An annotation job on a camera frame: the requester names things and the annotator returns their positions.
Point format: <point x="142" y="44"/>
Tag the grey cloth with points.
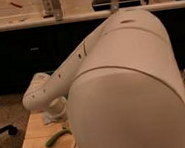
<point x="47" y="118"/>

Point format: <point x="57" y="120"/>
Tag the green plastic tray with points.
<point x="40" y="77"/>

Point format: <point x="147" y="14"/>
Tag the green cucumber toy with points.
<point x="50" y="142"/>

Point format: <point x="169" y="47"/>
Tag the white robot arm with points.
<point x="122" y="85"/>

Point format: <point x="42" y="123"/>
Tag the black office chair base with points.
<point x="12" y="130"/>

